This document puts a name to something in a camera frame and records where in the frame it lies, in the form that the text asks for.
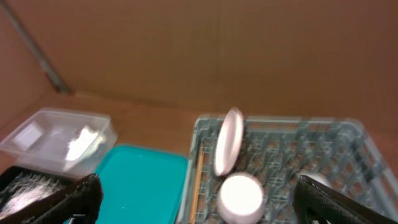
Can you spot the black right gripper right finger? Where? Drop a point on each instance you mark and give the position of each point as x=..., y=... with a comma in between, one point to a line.
x=314, y=201

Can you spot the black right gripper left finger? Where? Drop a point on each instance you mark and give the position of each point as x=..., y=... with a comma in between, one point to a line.
x=83, y=197

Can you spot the small pink bowl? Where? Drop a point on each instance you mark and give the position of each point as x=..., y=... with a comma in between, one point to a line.
x=241, y=199

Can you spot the large white plate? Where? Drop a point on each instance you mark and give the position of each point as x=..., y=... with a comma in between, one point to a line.
x=229, y=142

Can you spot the wooden chopstick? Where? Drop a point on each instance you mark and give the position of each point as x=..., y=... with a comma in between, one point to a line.
x=196, y=186

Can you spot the black rectangular waste tray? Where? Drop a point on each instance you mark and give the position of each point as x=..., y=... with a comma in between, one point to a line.
x=21, y=187

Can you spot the clear plastic waste bin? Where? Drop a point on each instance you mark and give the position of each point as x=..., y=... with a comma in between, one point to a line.
x=41, y=141

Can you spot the grey plastic dishwasher rack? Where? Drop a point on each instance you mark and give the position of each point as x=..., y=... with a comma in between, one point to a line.
x=275, y=149

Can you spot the teal plastic serving tray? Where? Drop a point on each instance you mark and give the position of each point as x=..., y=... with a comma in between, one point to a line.
x=140, y=185

